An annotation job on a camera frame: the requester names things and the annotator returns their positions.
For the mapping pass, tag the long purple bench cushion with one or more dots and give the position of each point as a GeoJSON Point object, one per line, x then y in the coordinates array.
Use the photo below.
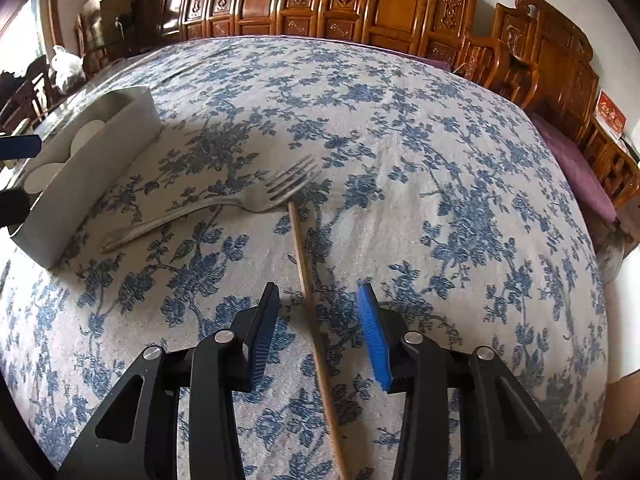
{"type": "Point", "coordinates": [435, 62]}

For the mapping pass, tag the brown wooden chopstick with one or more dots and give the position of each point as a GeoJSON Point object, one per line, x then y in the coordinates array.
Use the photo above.
{"type": "Point", "coordinates": [310, 300]}

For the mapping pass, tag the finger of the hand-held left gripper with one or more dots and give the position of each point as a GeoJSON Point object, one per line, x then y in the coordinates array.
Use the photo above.
{"type": "Point", "coordinates": [14, 207]}
{"type": "Point", "coordinates": [20, 146]}

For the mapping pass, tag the white plastic bag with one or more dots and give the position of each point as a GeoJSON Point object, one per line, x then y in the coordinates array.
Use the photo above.
{"type": "Point", "coordinates": [66, 67]}

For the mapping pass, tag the white rectangular tray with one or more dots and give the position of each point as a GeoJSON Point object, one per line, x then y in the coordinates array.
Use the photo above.
{"type": "Point", "coordinates": [100, 160]}

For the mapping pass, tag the blue floral tablecloth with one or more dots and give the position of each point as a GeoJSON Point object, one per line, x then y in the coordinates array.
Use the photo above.
{"type": "Point", "coordinates": [400, 160]}

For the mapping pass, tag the purple armchair cushion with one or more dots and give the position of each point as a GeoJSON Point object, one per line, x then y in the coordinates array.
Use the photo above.
{"type": "Point", "coordinates": [570, 160]}

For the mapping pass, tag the carved wooden bench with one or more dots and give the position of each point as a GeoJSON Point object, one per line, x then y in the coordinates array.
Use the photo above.
{"type": "Point", "coordinates": [395, 5]}

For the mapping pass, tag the dark wooden chair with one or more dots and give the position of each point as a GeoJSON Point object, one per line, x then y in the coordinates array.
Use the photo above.
{"type": "Point", "coordinates": [27, 95]}

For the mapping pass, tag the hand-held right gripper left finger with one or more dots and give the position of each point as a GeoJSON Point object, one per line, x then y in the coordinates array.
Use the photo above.
{"type": "Point", "coordinates": [262, 332]}

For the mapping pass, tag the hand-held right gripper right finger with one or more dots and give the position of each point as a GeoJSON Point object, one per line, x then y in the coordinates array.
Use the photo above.
{"type": "Point", "coordinates": [375, 335]}

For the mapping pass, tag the grey plastic bag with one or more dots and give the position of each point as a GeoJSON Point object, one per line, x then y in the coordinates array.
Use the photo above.
{"type": "Point", "coordinates": [610, 260]}

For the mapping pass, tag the white ceramic spoon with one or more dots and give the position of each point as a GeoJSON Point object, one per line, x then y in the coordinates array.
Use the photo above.
{"type": "Point", "coordinates": [43, 177]}
{"type": "Point", "coordinates": [88, 133]}

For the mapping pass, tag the metal fork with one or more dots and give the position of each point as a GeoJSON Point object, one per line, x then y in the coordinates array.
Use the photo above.
{"type": "Point", "coordinates": [250, 202]}

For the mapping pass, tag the carved wooden armchair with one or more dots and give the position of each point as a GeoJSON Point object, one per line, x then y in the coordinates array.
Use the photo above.
{"type": "Point", "coordinates": [550, 45]}

